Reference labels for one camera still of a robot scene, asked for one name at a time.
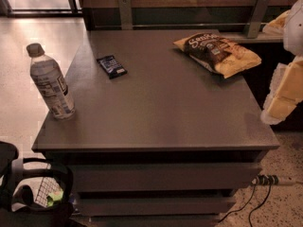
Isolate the black bag with handles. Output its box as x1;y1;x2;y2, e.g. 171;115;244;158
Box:
0;141;73;227

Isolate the clear plastic water bottle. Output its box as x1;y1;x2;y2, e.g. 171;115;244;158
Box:
27;43;75;119

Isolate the green cloth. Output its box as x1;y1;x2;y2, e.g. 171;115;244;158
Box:
46;190;63;207

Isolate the metal bracket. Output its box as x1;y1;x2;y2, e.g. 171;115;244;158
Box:
118;0;133;30
243;0;270;39

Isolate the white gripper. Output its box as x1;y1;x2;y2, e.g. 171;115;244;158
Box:
260;0;303;125

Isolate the black cable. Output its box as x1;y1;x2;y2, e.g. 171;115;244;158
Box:
247;184;273;227
217;183;258;223

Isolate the brown yellow chip bag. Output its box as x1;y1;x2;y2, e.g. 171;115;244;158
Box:
174;32;261;79

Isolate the white power strip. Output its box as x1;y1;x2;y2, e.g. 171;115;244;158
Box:
251;174;297;187

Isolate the small dark blue snack packet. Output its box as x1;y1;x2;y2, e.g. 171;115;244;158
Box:
97;55;128;79

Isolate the right metal bracket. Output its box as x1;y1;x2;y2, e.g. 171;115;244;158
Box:
243;0;270;39

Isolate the black cable right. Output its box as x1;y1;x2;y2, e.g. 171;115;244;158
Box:
247;184;273;227

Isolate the wire mesh basket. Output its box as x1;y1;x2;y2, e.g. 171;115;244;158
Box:
35;177;63;208

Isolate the left metal bracket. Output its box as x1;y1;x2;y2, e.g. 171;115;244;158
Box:
118;0;133;30

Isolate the grey drawer cabinet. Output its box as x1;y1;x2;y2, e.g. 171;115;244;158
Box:
33;30;278;227

